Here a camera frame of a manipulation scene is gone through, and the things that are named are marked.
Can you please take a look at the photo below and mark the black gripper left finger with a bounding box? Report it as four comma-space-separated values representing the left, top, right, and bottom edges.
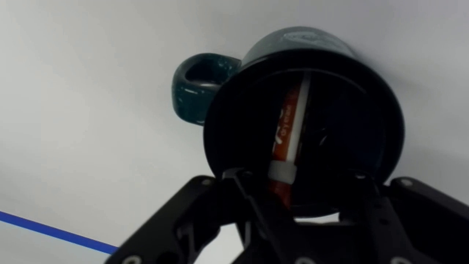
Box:
105, 167, 297, 264

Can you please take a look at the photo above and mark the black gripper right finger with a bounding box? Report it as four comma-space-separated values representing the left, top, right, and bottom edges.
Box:
338, 175, 469, 264

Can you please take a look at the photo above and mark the orange white marker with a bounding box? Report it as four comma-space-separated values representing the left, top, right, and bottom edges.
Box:
266, 72, 314, 209

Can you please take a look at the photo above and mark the dark green mug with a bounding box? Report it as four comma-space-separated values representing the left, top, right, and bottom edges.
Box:
171, 25, 407, 220

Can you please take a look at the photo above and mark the blue tape strip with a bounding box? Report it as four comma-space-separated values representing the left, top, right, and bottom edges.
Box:
0, 210, 121, 257

